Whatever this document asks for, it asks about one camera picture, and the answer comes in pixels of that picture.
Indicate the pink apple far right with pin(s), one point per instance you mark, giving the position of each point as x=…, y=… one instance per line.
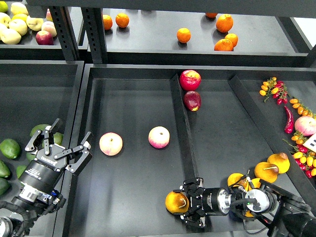
x=305, y=125

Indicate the yellow apple with stem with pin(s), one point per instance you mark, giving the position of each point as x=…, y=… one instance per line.
x=34, y=24

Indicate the bright red apple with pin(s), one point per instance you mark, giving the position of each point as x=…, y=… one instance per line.
x=190, y=80

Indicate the pale peach on shelf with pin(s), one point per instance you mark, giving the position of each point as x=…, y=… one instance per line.
x=49, y=27

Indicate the red chili pepper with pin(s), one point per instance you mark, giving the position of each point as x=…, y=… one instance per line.
x=290, y=121

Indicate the white label card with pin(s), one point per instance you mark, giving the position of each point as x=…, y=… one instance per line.
x=311, y=143

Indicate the yellow pear pile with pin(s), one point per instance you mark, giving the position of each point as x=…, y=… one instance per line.
x=255, y=183
x=236, y=178

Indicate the yellow apple front left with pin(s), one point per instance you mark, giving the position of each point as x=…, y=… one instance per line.
x=10, y=36

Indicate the yellow apple middle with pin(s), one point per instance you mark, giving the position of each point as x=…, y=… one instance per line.
x=19, y=25

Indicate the black tray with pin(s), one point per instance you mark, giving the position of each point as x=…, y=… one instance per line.
x=124, y=195
x=34, y=92

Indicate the cherry tomato bunch lower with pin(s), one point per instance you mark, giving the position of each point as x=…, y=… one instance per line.
x=304, y=157

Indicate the yellow pear bottom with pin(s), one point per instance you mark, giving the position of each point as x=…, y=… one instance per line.
x=248, y=214

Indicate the cherry tomato bunch upper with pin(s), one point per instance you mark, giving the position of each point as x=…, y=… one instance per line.
x=274, y=88

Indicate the yellow pear left pile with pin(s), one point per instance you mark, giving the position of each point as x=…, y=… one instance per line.
x=236, y=178

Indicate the cherry tomato bunch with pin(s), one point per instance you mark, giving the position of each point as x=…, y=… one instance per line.
x=304, y=157
x=274, y=88

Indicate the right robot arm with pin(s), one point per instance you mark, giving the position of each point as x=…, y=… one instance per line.
x=281, y=212

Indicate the orange cut by post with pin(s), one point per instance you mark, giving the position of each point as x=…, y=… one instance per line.
x=107, y=22

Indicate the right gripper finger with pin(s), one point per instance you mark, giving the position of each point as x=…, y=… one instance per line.
x=194, y=217
x=191, y=187

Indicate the green lime corner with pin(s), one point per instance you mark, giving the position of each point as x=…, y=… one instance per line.
x=3, y=7

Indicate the dark red apple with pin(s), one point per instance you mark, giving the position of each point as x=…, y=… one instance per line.
x=192, y=100

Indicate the pink apple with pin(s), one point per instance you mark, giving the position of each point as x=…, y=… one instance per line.
x=159, y=137
x=305, y=125
x=110, y=144

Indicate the black left tray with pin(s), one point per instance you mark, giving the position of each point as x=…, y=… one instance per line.
x=34, y=92

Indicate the red apple on shelf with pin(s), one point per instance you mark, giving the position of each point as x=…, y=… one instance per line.
x=44, y=38

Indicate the green avocado lower edge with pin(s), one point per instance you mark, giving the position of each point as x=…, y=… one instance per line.
x=4, y=186

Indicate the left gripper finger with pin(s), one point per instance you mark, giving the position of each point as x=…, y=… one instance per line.
x=82, y=150
x=41, y=140

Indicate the pink apple left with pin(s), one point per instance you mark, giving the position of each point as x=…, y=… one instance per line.
x=110, y=144

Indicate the green avocado long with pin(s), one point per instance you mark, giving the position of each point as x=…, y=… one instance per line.
x=19, y=170

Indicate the green avocado upper left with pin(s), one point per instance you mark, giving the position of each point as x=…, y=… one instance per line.
x=10, y=148

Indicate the black middle tray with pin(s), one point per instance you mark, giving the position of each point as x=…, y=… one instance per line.
x=124, y=195

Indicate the dark green avocado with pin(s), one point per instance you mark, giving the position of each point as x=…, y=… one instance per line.
x=30, y=156

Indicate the orange upper left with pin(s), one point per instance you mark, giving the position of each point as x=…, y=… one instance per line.
x=122, y=20

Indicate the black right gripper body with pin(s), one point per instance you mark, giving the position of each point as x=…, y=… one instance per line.
x=209, y=202

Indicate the green avocado at edge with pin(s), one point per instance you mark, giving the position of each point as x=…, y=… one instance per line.
x=4, y=170

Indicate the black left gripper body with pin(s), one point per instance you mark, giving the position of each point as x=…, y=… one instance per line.
x=44, y=172

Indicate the yellow pear middle pile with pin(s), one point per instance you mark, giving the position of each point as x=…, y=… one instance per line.
x=255, y=183

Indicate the yellow pear with stem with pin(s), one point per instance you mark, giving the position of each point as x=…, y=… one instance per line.
x=266, y=171

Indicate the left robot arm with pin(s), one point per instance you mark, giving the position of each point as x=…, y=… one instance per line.
x=38, y=195

